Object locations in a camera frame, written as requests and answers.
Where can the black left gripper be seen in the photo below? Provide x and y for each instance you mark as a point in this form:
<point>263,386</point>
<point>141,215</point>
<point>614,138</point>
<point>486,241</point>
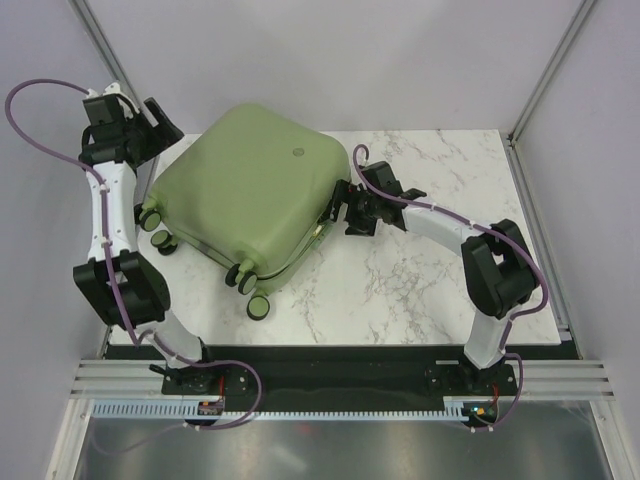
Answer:
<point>165,134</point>

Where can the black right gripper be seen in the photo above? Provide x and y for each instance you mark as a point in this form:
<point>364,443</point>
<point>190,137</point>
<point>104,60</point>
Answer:
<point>340,194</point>

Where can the green hard-shell suitcase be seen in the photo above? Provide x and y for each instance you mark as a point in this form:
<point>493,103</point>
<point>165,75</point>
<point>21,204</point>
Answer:
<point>252,193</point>

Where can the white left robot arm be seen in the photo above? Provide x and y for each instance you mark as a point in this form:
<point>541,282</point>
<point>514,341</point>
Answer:
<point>120,284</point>

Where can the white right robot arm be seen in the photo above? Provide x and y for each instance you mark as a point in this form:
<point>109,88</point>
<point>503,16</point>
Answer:
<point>502,279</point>

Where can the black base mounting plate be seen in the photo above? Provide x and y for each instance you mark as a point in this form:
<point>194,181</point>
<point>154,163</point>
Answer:
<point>338,376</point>

